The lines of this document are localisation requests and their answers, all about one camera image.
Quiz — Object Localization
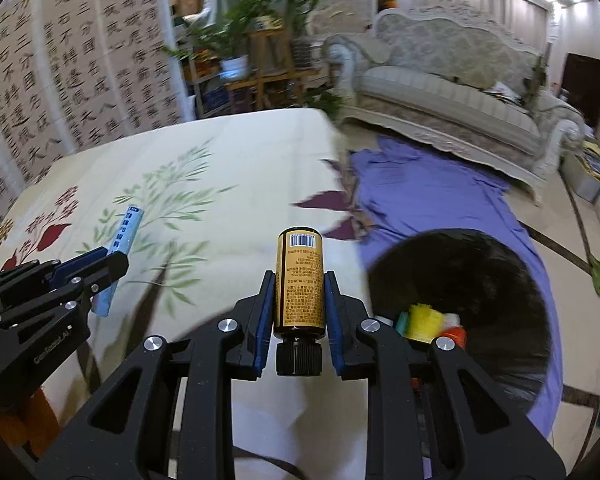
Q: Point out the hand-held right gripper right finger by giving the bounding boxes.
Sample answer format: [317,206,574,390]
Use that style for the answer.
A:
[322,270,567,480]

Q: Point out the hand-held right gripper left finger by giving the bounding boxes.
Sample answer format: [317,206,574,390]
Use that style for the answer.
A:
[32,270,287,480]

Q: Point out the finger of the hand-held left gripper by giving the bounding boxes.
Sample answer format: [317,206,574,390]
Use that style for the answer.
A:
[0,251,131,331]
[0,246,110,307]

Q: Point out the light blue tube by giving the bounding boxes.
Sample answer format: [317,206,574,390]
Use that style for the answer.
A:
[91,205,145,317]

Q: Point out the brown bottle with black cap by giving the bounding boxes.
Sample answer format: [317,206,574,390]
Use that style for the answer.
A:
[272,228,327,377]

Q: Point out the orange foam net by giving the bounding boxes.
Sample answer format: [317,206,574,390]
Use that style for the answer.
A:
[439,325,467,350]

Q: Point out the black-lined trash bin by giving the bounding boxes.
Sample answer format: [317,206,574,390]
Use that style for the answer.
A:
[367,228,551,406]

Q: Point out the floral tablecloth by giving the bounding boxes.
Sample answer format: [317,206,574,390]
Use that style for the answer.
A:
[0,107,381,480]

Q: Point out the purple floor cloth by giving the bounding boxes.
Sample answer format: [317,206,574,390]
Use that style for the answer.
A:
[347,135,563,441]

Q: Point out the small leafy floor plant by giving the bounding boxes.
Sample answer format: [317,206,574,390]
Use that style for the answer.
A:
[305,85,346,118]

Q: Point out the low wooden plant shelf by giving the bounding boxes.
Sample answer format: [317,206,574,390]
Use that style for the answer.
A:
[185,67,331,116]

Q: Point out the plant in white pot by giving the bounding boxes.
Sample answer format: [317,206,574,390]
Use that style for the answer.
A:
[160,0,281,81]

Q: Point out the ornate grey sofa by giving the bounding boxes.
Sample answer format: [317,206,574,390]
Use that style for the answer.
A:
[325,7,586,206]

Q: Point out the pile of magazines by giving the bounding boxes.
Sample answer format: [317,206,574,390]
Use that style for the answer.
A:
[482,82,526,106]

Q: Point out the tall wooden plant stand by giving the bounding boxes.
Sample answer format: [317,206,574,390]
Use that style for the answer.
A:
[247,27,301,111]

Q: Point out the white storage box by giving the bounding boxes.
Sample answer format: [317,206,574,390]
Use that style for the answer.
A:
[562,137,600,203]

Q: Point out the toy rifle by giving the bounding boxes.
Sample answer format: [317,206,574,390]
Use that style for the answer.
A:
[527,55,548,106]

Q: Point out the large dark-potted plant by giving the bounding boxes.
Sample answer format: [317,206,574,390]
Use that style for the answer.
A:
[275,0,331,68]

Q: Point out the dark covered cabinet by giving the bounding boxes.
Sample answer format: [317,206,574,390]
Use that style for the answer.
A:
[562,52,600,136]

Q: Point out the grey window curtains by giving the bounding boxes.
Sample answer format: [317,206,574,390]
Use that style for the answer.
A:
[385,0,551,48]

